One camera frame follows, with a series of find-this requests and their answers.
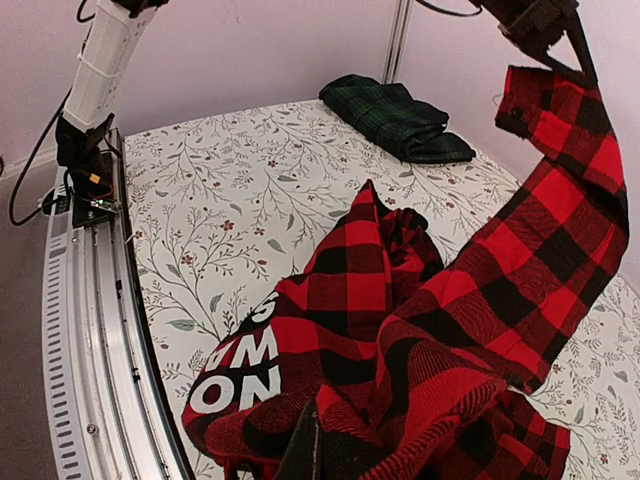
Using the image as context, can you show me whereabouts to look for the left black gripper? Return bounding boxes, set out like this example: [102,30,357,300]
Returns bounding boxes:
[470,0,598,85]

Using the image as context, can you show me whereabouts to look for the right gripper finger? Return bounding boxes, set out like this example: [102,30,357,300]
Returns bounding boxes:
[275,402,320,480]

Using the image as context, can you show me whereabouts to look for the red black plaid shirt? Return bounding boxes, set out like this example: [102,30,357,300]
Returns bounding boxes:
[182,67,629,479]

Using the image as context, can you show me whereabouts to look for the dark green plaid skirt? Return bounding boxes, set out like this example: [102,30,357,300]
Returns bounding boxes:
[319,74,476,165]

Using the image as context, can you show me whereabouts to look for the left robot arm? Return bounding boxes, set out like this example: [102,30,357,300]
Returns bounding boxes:
[55,1,598,184]

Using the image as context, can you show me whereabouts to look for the floral patterned table mat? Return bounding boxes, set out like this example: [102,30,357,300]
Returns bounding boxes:
[125,101,639,479]

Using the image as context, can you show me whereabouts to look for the left aluminium frame post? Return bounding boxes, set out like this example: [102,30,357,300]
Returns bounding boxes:
[381,0,412,84]

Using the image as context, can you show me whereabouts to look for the front aluminium rail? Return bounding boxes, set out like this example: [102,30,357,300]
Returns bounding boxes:
[39,164,194,480]

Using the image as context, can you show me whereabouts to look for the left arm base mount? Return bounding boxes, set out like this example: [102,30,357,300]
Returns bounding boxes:
[55,118,122,228]

